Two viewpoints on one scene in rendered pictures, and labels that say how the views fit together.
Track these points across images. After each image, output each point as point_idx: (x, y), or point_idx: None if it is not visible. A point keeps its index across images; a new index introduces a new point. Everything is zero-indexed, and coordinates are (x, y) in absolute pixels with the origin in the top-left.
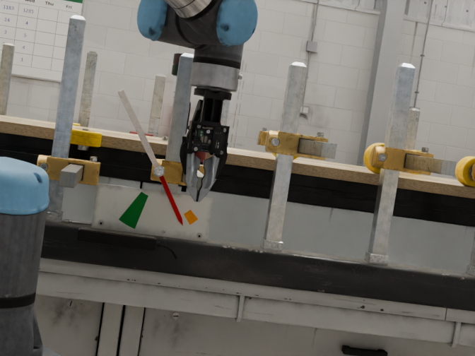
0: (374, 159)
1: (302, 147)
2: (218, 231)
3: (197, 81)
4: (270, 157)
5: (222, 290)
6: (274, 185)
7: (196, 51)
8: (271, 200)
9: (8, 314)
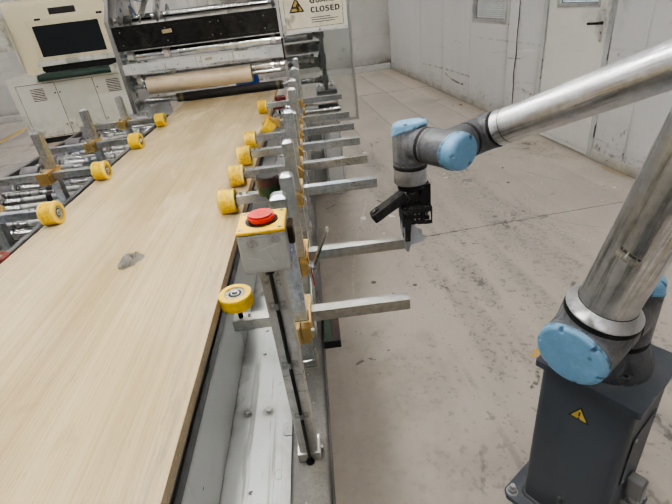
0: (301, 176)
1: (316, 191)
2: (246, 284)
3: (424, 181)
4: (206, 218)
5: None
6: (305, 224)
7: (419, 163)
8: (304, 234)
9: None
